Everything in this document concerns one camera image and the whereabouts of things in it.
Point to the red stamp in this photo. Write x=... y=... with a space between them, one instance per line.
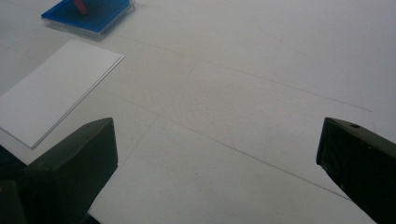
x=81 y=6

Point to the white paper sheet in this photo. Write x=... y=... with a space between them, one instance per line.
x=56 y=90

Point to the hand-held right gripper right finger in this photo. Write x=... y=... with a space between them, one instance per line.
x=361 y=161

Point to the blue ink pad clear case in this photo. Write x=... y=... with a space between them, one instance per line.
x=102 y=15

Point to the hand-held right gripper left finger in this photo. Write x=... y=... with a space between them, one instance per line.
x=77 y=161

